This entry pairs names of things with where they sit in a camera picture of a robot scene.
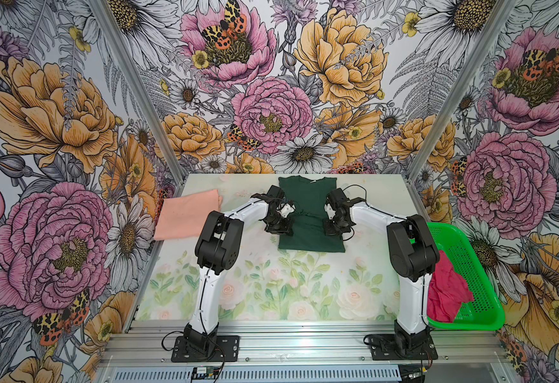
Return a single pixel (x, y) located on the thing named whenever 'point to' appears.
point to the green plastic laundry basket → (485, 312)
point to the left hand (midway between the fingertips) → (290, 237)
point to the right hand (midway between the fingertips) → (329, 236)
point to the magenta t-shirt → (446, 290)
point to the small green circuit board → (205, 373)
